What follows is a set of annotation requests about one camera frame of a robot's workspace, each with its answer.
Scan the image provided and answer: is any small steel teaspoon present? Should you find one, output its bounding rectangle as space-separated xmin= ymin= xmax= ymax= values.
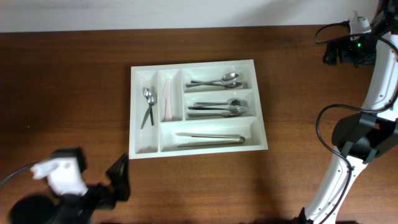
xmin=141 ymin=93 xmax=157 ymax=129
xmin=142 ymin=87 xmax=155 ymax=126

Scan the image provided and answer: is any pink plastic knife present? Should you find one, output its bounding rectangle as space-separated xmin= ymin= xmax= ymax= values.
xmin=163 ymin=79 xmax=172 ymax=121

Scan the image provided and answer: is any steel spoon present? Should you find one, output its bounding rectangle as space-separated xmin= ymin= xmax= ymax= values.
xmin=185 ymin=80 xmax=246 ymax=89
xmin=185 ymin=72 xmax=239 ymax=88

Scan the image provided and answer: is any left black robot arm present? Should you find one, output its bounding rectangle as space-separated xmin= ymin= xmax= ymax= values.
xmin=1 ymin=147 xmax=131 ymax=223

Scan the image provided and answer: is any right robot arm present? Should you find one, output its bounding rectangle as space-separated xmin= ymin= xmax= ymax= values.
xmin=293 ymin=0 xmax=397 ymax=223

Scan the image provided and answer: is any white plastic cutlery tray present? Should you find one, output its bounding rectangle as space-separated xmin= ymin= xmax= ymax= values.
xmin=129 ymin=59 xmax=268 ymax=159

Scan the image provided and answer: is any right black camera cable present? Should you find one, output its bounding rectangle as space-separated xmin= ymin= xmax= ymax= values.
xmin=313 ymin=20 xmax=398 ymax=224

